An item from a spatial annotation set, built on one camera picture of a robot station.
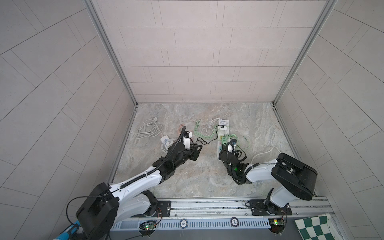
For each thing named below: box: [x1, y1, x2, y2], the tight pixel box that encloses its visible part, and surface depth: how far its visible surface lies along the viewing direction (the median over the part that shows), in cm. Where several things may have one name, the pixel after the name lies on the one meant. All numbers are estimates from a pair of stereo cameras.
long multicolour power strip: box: [216, 119, 230, 160], surface depth 96 cm
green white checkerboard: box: [294, 213, 341, 240], surface depth 67 cm
